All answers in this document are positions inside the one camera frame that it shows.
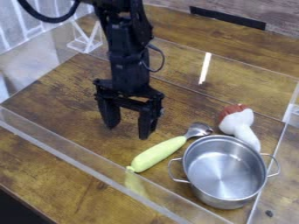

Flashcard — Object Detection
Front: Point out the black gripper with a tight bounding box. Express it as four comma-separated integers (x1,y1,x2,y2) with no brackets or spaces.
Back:
93,52,164,140

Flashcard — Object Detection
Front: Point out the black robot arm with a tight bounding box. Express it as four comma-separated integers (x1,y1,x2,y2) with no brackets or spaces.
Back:
16,0,164,139

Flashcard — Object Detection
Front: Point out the clear acrylic front barrier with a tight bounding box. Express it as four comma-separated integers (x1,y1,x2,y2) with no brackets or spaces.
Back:
0,106,233,224

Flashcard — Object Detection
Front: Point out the red white toy mushroom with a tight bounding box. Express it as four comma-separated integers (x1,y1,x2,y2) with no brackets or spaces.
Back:
219,104,260,152

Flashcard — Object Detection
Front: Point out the stainless steel pot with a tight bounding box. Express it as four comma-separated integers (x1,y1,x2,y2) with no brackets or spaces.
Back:
168,135,280,210

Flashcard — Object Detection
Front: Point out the black cable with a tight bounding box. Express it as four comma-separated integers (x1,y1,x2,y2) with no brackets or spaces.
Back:
140,43,165,74

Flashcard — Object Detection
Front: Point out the clear acrylic corner bracket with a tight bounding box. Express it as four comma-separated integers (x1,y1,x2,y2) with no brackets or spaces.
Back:
67,21,103,53

